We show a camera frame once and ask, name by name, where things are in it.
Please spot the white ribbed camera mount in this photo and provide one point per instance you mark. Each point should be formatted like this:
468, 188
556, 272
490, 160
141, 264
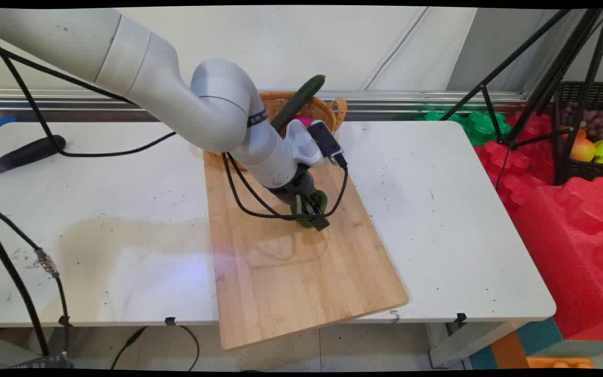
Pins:
301, 144

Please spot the dark purple eggplant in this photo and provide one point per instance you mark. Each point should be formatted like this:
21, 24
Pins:
29, 152

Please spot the round green vegetable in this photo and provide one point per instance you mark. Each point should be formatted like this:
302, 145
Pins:
320, 199

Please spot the purple grape bunch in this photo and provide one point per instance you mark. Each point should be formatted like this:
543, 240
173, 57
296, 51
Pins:
597, 123

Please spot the wooden cutting board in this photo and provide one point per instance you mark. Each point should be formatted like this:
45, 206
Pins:
291, 283

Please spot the aluminium window rail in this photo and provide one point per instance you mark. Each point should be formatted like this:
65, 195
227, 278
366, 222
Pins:
411, 97

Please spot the orange fruit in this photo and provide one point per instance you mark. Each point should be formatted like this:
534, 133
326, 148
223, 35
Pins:
579, 133

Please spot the large red foam block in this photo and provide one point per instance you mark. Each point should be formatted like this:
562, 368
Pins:
568, 251

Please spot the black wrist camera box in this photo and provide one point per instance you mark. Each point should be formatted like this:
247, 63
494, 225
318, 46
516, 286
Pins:
326, 140

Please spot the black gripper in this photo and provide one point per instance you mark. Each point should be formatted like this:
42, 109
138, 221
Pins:
293, 186

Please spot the white table leg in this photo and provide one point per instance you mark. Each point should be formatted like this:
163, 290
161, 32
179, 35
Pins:
469, 343

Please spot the purple sweet potato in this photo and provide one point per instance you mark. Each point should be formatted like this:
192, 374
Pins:
304, 121

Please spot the green foam block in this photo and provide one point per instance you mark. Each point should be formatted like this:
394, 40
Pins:
482, 128

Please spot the long dark green cucumber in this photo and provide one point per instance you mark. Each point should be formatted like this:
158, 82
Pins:
301, 99

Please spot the teal and orange floor mat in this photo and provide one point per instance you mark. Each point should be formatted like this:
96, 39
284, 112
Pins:
539, 335

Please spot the black plastic fruit basket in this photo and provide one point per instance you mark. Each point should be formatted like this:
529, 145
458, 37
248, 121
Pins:
594, 173

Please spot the black camera tripod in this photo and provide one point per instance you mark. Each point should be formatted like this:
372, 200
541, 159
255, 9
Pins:
555, 78

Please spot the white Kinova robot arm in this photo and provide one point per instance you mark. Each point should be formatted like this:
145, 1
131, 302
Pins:
149, 68

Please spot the yellow red apple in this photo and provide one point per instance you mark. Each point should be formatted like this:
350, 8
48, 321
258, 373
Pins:
583, 151

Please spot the woven wicker basket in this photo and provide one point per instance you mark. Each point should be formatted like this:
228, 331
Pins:
323, 112

